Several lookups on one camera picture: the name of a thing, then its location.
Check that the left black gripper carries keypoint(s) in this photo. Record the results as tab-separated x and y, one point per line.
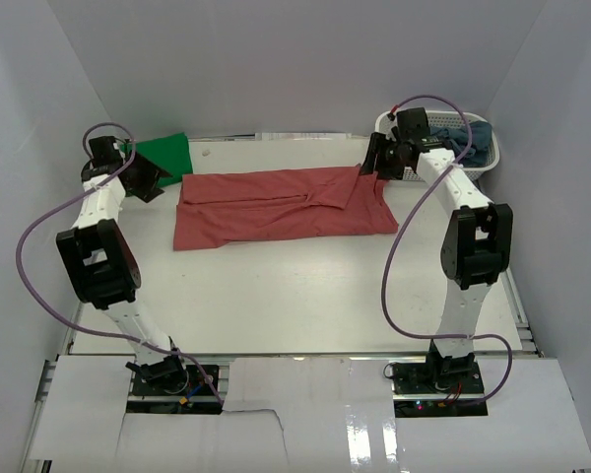
148	191

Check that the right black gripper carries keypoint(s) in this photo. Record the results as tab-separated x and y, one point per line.
376	142

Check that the red t shirt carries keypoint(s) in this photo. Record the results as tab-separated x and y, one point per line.
219	208

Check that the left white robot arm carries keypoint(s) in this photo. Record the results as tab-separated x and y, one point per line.
103	270

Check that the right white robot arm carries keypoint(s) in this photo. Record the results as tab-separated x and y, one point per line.
474	252

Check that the folded green t shirt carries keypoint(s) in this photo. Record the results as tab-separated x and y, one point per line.
170	153

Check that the white plastic basket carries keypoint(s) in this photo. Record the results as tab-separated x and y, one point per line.
448	118

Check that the blue t shirt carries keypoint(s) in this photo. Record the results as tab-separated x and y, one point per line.
458	138

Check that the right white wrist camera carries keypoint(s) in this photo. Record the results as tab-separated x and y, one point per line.
388	124

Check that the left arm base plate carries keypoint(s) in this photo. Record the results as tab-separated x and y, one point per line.
189	396

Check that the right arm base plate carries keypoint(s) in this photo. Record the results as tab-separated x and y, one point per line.
416	396

